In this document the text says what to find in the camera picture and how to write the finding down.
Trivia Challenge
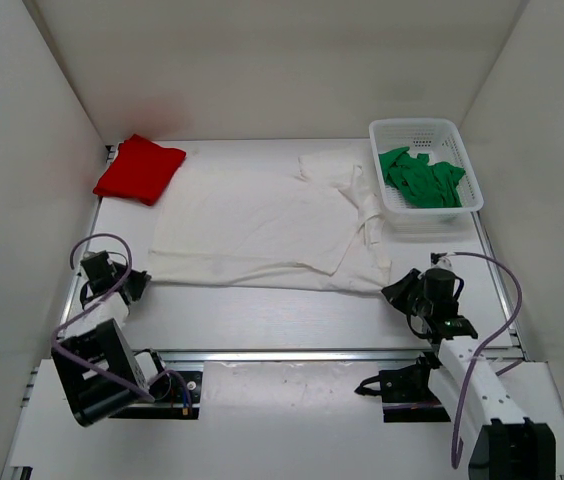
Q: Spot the red t shirt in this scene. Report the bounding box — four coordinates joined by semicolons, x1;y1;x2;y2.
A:
93;134;187;206

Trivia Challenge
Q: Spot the white t shirt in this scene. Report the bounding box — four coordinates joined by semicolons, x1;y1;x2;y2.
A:
148;146;391;294

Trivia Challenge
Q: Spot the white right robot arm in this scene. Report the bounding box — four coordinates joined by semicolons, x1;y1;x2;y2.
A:
382;267;557;479

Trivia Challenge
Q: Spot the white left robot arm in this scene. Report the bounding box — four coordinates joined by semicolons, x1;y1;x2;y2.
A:
52;251;172;427

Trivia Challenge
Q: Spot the green t shirt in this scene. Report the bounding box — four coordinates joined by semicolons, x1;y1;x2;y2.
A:
379;147;466;208

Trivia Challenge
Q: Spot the white plastic basket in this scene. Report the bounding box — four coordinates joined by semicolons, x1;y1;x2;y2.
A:
369;117;484;225

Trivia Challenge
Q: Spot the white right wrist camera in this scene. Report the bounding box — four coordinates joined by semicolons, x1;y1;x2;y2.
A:
430;253;453;271

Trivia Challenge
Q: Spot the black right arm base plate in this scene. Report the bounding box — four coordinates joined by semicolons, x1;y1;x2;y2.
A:
379;365;450;423

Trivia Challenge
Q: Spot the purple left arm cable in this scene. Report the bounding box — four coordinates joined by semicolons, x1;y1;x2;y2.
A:
51;232;193;416

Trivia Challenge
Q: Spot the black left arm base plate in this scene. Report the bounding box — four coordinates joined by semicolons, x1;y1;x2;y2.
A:
112;363;203;421

